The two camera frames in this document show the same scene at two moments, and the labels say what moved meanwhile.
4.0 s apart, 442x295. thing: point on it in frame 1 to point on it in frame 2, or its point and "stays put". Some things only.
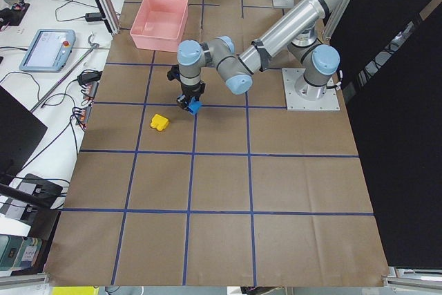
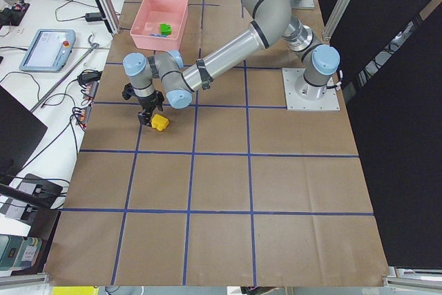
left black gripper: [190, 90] to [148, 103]
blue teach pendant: [49, 51] stays put
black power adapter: [93, 16] stays put
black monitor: [21, 130] stays put
